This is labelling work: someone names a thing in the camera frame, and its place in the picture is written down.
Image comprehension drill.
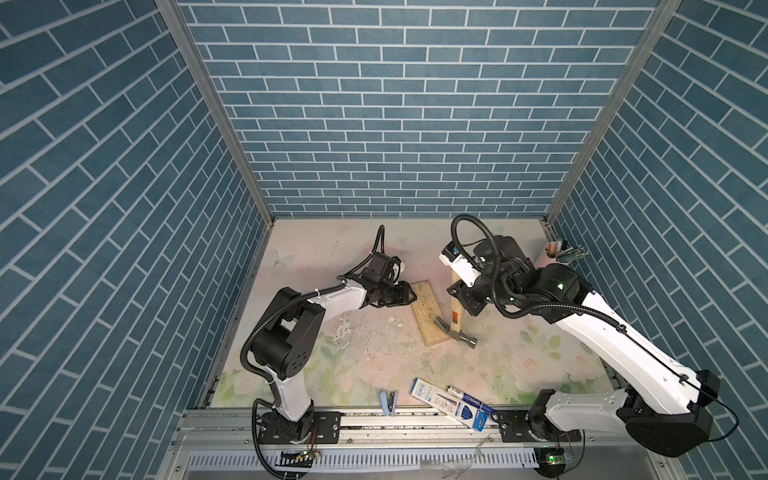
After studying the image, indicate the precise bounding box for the wooden block with nails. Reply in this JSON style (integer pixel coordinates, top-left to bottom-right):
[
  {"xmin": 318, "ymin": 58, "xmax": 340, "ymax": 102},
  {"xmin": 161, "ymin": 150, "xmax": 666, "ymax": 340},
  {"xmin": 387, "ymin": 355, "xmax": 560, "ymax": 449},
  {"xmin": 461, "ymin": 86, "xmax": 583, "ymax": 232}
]
[{"xmin": 410, "ymin": 280, "xmax": 450, "ymax": 347}]

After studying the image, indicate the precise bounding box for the steel claw hammer wooden handle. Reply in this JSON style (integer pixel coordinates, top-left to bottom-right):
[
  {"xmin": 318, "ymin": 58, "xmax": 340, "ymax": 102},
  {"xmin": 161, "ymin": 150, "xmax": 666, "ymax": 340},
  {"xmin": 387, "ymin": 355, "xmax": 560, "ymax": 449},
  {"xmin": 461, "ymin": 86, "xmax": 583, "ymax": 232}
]
[{"xmin": 433, "ymin": 287, "xmax": 477, "ymax": 349}]

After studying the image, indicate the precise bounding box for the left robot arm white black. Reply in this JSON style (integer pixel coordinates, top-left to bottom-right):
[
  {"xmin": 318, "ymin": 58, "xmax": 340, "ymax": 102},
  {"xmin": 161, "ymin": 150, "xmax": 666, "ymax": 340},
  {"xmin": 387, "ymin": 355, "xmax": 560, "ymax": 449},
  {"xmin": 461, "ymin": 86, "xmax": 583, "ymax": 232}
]
[{"xmin": 239, "ymin": 226, "xmax": 417, "ymax": 423}]

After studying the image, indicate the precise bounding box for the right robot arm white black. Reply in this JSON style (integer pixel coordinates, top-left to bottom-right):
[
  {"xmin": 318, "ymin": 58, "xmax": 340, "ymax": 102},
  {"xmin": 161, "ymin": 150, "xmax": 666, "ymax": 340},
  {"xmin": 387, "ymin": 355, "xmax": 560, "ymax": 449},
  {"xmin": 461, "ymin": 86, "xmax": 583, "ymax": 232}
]
[{"xmin": 440, "ymin": 214, "xmax": 728, "ymax": 458}]

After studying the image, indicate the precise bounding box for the pink pen holder bucket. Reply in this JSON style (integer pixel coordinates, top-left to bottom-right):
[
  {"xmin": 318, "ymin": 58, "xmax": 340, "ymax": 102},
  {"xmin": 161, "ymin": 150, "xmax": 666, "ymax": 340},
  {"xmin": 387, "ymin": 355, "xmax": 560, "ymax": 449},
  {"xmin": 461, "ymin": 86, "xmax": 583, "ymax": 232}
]
[{"xmin": 536, "ymin": 241, "xmax": 562, "ymax": 268}]

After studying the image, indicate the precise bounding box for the blue white tube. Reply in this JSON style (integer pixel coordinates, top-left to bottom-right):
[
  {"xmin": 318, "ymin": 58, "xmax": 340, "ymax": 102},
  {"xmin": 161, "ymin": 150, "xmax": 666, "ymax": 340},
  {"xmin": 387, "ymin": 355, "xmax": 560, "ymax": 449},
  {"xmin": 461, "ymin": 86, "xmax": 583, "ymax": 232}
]
[{"xmin": 447, "ymin": 386, "xmax": 495, "ymax": 416}]

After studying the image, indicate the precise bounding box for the blue clip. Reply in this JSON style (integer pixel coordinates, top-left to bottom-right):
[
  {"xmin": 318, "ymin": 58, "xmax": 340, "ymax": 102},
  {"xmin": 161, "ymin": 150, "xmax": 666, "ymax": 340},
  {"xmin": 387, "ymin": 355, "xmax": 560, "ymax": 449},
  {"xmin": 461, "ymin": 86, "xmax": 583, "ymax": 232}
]
[{"xmin": 379, "ymin": 390, "xmax": 398, "ymax": 416}]

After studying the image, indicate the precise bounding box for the blue white toothpaste box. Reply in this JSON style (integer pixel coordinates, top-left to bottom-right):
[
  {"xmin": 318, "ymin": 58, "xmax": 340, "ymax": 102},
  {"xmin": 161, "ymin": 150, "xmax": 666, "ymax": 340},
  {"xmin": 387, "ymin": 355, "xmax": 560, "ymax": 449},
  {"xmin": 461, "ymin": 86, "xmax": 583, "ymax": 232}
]
[{"xmin": 411, "ymin": 378, "xmax": 488, "ymax": 432}]

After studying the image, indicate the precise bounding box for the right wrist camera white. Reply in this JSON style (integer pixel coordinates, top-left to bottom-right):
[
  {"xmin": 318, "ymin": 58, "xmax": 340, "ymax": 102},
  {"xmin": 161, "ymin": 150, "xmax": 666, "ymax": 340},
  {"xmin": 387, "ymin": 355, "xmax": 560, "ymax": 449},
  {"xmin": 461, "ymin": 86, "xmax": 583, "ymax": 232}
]
[{"xmin": 439, "ymin": 241, "xmax": 481, "ymax": 287}]

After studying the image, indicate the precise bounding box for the aluminium right corner post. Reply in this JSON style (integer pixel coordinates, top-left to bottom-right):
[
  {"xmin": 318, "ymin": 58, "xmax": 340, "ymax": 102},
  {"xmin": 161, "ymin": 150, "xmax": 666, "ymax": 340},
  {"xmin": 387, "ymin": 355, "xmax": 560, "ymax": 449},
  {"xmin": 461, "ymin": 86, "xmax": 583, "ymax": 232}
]
[{"xmin": 542, "ymin": 0, "xmax": 682, "ymax": 227}]

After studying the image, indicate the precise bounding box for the aluminium corner post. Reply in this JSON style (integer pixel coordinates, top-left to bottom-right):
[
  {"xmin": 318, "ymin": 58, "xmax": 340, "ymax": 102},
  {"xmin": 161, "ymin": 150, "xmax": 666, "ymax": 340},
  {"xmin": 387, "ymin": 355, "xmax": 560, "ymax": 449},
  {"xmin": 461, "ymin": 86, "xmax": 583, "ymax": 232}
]
[
  {"xmin": 542, "ymin": 0, "xmax": 682, "ymax": 227},
  {"xmin": 154, "ymin": 0, "xmax": 276, "ymax": 226}
]

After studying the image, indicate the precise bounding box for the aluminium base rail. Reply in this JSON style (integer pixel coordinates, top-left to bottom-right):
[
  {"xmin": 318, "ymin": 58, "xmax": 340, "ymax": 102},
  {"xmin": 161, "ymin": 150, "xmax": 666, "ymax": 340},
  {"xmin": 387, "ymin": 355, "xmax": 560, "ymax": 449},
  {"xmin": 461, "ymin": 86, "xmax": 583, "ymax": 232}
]
[{"xmin": 158, "ymin": 407, "xmax": 685, "ymax": 479}]

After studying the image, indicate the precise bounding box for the aluminium left corner post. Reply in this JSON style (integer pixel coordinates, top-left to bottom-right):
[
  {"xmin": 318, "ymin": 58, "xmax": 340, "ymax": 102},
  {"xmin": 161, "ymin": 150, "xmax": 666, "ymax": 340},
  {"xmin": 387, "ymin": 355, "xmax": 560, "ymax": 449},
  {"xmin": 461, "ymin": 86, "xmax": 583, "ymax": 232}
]
[{"xmin": 154, "ymin": 0, "xmax": 276, "ymax": 226}]

